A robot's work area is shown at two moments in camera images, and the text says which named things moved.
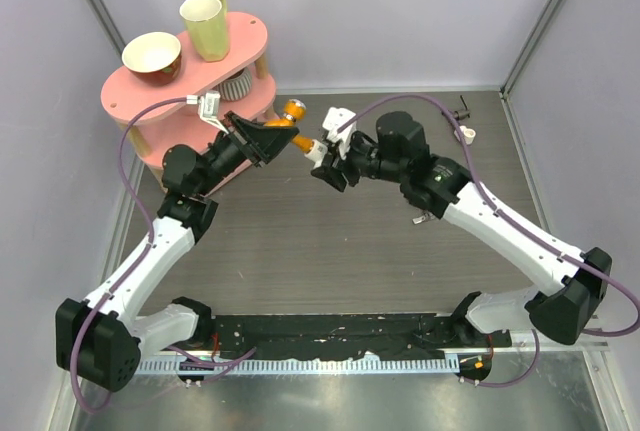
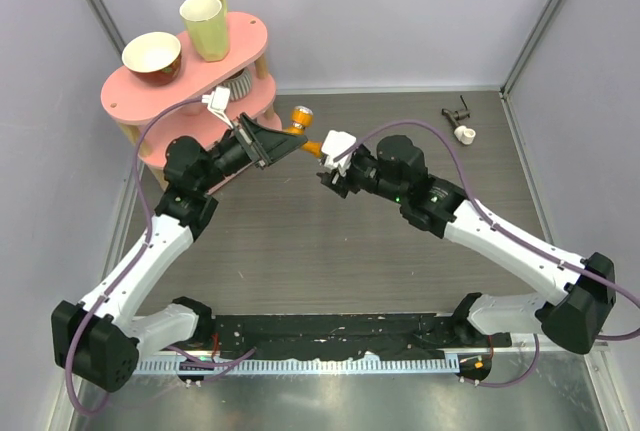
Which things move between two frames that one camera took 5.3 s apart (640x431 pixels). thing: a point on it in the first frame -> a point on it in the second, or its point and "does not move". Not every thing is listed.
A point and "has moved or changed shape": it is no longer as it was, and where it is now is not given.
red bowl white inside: [153, 57] does not move
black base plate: [308, 335] does not move
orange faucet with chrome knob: [294, 110] has moved or changed shape
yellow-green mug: [206, 18] does not move
